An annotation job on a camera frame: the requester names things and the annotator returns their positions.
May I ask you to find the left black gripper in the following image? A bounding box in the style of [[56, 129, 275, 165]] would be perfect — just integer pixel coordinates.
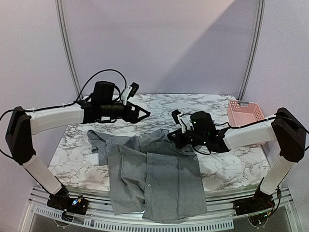
[[100, 101, 150, 123]]

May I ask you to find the grey button shirt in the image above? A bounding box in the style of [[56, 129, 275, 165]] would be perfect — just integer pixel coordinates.
[[87, 129, 207, 222]]

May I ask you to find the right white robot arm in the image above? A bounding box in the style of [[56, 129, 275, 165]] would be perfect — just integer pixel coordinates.
[[168, 108, 309, 211]]

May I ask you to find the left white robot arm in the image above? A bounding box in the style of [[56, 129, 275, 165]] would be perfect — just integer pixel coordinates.
[[5, 101, 150, 210]]

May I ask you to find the pink plastic basket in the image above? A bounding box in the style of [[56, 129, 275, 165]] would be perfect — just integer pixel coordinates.
[[227, 100, 265, 127]]

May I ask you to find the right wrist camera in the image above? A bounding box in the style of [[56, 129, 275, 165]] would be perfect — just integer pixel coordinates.
[[171, 110, 191, 134]]

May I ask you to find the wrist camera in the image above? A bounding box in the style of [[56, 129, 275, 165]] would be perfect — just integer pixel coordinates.
[[171, 110, 191, 134], [120, 82, 140, 105]]

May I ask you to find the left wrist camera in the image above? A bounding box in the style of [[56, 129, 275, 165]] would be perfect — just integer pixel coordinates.
[[120, 82, 140, 105]]

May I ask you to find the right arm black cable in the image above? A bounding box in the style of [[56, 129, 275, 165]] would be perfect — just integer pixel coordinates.
[[181, 113, 309, 152]]

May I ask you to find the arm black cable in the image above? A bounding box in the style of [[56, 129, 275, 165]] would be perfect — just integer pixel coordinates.
[[181, 113, 309, 152], [0, 69, 128, 160]]

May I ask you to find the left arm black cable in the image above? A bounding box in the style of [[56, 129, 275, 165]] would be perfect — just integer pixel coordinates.
[[0, 69, 128, 160]]

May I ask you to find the aluminium front rail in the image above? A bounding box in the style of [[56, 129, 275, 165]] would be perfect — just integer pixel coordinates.
[[21, 187, 304, 232]]

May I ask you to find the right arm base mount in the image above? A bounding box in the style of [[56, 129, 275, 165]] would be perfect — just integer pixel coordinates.
[[233, 197, 275, 216]]

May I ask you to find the left wall aluminium post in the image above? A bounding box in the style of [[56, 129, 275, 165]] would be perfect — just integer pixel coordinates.
[[55, 0, 81, 96]]

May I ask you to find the wall aluminium post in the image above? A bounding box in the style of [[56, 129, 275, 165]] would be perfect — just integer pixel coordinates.
[[55, 0, 81, 96], [237, 0, 266, 101]]

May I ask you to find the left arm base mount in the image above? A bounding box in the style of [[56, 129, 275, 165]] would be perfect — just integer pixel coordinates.
[[47, 192, 89, 215]]

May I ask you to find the right wall aluminium post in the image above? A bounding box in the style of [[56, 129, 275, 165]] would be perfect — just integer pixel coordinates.
[[237, 0, 266, 101]]

